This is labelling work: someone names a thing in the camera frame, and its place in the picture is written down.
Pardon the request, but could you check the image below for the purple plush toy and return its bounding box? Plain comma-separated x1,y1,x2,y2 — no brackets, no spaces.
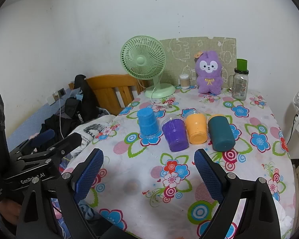
193,50,225,95

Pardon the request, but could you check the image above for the purple ribbed plastic cup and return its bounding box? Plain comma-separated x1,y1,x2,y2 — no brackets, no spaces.
161,117,190,153

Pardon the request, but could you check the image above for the blue ribbed plastic cup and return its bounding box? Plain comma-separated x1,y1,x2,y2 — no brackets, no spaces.
137,108,162,138

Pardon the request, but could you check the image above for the white charging cable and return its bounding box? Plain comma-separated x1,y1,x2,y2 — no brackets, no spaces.
55,93,65,138

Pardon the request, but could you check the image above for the light green desk fan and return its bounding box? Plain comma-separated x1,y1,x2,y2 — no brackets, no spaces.
120,36,176,99

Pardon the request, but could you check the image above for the orange plastic cup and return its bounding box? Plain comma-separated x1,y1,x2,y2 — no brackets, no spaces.
185,113,208,145

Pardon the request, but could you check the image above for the light blue cloth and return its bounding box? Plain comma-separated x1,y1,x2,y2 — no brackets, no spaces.
78,202,95,221

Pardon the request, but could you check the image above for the white cloth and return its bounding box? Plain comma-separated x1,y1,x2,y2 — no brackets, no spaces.
274,199,296,239

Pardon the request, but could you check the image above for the white printed shirt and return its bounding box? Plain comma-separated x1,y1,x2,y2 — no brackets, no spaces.
75,116,120,152

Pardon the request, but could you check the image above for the wooden chair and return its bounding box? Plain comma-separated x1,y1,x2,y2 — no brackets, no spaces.
68,74,146,116

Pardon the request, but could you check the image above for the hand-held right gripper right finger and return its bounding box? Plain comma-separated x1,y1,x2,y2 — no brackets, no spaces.
194,148,282,239

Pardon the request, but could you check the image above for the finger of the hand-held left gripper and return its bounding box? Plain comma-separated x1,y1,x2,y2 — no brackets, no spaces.
15,129,56,155
46,132,83,158

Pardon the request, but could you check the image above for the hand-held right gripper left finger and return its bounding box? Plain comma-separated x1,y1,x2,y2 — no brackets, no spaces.
16,148,104,239

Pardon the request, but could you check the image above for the glass jar with green lid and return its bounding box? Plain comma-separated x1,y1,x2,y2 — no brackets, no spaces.
228,59,250,101

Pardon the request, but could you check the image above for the black bag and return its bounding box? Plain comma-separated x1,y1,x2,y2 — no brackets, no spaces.
40,75,110,140

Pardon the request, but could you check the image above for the white wall plate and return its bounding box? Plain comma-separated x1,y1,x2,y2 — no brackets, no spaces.
47,93,59,106

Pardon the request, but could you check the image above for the clear cotton swab container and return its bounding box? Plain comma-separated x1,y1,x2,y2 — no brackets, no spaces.
179,73,190,89

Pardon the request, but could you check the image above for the white fan cable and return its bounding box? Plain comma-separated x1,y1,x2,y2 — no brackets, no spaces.
151,78,173,109

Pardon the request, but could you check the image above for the floral tablecloth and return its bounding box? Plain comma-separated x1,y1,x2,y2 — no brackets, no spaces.
61,88,296,239

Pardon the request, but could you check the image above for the green elephant foam mat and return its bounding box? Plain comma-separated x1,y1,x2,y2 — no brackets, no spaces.
159,37,237,90

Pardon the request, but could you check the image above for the dark teal plastic cup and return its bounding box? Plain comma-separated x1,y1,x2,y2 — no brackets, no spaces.
208,115,236,152

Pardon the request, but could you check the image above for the black power cable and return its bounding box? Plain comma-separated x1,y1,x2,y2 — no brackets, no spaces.
286,113,299,152

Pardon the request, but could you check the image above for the person's left hand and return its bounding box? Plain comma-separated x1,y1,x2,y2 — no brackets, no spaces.
0,200,22,226

